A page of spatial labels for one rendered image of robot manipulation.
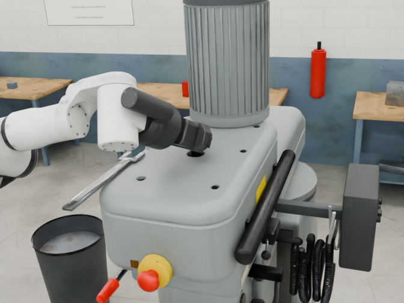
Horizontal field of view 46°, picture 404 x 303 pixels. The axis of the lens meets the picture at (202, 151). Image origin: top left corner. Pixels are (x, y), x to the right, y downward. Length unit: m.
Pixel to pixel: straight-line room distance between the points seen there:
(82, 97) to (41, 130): 0.09
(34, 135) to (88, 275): 2.41
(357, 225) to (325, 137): 4.23
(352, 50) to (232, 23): 4.13
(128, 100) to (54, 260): 2.45
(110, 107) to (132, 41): 5.03
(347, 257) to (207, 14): 0.68
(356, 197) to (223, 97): 0.39
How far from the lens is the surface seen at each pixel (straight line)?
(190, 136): 0.89
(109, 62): 5.99
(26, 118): 0.87
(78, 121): 0.84
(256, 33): 1.09
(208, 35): 1.07
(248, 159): 0.95
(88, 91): 0.81
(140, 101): 0.74
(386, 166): 4.90
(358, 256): 1.27
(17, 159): 0.92
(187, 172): 0.90
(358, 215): 1.21
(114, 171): 0.92
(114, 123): 0.76
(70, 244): 3.38
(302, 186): 1.58
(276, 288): 1.10
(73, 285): 3.24
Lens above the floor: 2.27
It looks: 23 degrees down
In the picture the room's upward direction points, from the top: 3 degrees counter-clockwise
